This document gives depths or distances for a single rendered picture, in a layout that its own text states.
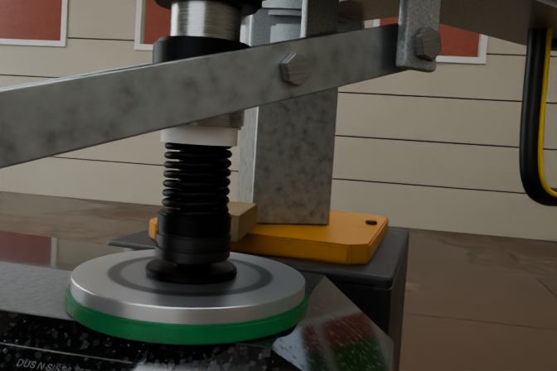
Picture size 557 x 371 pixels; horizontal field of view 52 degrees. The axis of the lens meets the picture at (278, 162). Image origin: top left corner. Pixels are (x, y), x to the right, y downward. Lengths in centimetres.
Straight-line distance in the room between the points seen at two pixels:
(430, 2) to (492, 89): 617
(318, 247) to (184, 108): 73
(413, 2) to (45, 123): 36
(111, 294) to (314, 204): 90
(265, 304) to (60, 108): 21
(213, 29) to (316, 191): 87
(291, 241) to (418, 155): 555
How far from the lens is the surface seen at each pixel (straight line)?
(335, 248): 115
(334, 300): 64
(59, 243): 81
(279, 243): 117
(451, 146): 670
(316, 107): 133
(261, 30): 127
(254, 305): 46
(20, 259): 72
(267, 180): 130
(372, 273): 110
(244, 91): 49
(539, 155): 94
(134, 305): 46
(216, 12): 51
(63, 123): 42
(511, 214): 685
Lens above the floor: 99
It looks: 3 degrees down
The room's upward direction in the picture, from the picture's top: 4 degrees clockwise
